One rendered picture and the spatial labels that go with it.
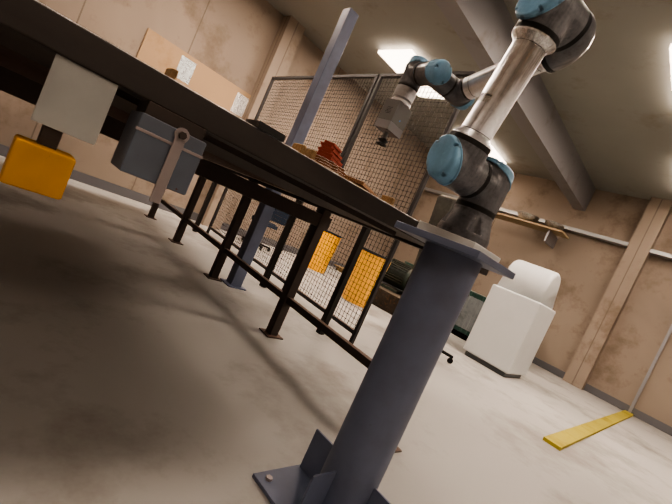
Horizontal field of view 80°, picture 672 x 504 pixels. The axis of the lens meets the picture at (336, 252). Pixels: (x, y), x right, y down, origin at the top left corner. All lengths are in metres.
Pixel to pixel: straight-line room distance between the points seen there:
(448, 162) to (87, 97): 0.78
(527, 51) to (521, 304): 4.21
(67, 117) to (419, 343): 0.93
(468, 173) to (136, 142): 0.76
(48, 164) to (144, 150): 0.16
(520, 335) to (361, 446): 4.04
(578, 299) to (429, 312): 7.29
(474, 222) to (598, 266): 7.31
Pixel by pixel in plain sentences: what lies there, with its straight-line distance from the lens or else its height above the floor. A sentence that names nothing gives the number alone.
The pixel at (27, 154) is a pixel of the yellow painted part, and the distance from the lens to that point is 0.87.
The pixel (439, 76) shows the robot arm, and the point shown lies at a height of 1.34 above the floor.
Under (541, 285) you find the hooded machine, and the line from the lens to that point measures 5.22.
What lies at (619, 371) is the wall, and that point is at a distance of 8.18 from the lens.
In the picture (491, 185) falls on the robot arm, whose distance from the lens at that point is 1.16.
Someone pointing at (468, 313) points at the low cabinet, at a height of 0.41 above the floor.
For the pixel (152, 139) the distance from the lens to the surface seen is 0.89.
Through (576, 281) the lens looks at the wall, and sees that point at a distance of 8.41.
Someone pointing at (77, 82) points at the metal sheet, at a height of 0.83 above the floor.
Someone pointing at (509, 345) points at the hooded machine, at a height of 0.36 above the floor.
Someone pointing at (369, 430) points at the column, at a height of 0.31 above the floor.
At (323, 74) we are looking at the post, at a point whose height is 1.85.
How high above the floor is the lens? 0.78
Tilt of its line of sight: 3 degrees down
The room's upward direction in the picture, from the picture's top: 24 degrees clockwise
